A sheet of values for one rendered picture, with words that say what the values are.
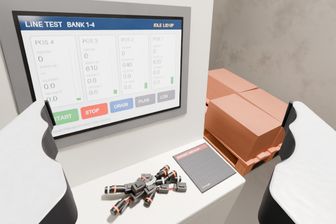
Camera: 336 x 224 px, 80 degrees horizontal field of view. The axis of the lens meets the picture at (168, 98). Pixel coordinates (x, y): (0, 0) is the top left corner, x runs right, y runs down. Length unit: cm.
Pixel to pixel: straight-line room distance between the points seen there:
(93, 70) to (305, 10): 249
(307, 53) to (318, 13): 40
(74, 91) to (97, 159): 21
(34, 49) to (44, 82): 7
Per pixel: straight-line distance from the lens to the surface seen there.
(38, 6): 51
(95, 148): 62
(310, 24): 271
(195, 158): 75
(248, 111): 217
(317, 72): 264
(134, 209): 62
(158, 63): 60
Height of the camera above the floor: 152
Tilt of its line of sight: 31 degrees down
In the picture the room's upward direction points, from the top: 9 degrees clockwise
